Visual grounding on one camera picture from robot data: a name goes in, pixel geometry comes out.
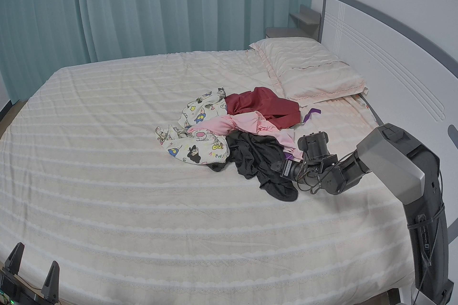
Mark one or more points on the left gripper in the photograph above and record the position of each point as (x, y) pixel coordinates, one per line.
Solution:
(28, 294)

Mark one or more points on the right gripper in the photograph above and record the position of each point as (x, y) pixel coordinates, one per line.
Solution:
(293, 171)

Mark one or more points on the black T-shirt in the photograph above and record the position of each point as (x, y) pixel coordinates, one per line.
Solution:
(257, 157)

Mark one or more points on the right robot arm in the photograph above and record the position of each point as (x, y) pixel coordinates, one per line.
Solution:
(397, 157)

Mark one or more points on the bed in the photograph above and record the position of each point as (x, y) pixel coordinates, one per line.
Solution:
(143, 160)

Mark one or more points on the purple garment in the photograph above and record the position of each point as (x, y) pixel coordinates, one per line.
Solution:
(312, 113)

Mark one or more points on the dark red garment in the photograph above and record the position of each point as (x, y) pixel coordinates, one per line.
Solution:
(264, 105)

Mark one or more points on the pink garment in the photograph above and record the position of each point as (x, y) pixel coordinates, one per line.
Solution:
(229, 125)

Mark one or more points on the white printed pyjama garment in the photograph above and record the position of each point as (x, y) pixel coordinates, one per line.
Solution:
(195, 150)

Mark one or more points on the cream pillow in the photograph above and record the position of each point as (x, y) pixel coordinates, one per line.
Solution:
(307, 71)

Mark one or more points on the grey bedside table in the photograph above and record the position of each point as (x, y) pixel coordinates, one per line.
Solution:
(289, 32)

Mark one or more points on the blue-green curtain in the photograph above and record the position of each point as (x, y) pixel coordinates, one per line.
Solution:
(143, 3)

